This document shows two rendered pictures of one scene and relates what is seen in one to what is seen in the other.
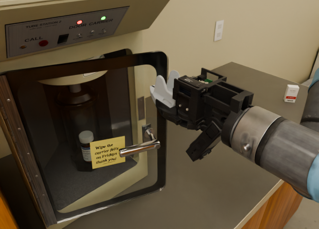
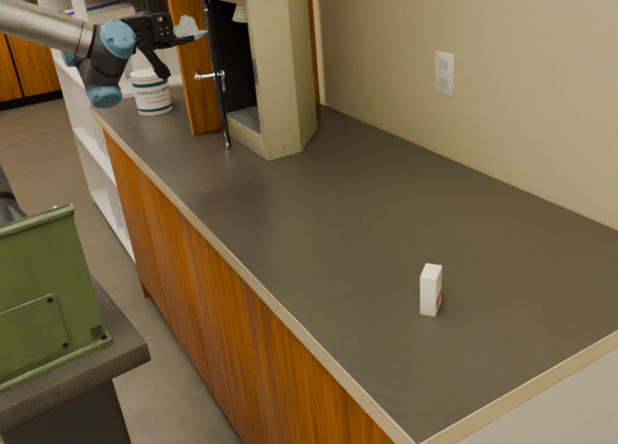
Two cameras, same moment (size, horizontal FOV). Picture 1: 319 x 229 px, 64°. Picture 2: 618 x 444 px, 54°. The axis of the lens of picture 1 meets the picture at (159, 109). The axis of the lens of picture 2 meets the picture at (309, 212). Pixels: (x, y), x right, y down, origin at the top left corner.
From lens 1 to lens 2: 186 cm
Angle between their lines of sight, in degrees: 86
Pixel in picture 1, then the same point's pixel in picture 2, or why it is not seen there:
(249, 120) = not seen: hidden behind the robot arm
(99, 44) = not seen: outside the picture
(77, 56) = not seen: outside the picture
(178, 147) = (305, 177)
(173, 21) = (524, 47)
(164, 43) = (504, 85)
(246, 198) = (201, 207)
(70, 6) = not seen: outside the picture
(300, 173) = not seen: hidden behind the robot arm
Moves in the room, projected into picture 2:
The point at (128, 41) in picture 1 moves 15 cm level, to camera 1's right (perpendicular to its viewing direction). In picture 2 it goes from (243, 0) to (224, 10)
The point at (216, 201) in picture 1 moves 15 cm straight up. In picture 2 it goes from (210, 191) to (200, 138)
